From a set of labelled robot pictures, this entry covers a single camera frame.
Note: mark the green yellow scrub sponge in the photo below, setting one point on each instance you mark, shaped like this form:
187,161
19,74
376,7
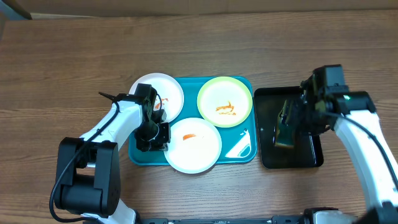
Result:
284,133

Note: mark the teal plastic serving tray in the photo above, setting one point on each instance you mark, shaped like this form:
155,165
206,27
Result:
239,143

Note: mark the white plate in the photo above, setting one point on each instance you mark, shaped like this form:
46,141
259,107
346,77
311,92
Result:
171,94
195,146

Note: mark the green rimmed plate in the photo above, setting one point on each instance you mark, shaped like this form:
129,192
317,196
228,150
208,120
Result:
224,101

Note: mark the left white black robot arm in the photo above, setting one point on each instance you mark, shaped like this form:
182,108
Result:
88,183

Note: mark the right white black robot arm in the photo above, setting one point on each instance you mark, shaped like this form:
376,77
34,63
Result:
326,103

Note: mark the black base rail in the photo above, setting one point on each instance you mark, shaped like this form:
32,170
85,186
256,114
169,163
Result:
278,219

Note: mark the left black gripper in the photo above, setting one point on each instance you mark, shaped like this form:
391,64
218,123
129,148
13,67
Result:
160,144

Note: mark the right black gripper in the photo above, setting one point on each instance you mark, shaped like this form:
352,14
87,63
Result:
297,108

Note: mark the black water tray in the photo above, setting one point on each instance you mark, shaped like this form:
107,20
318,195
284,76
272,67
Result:
307,151

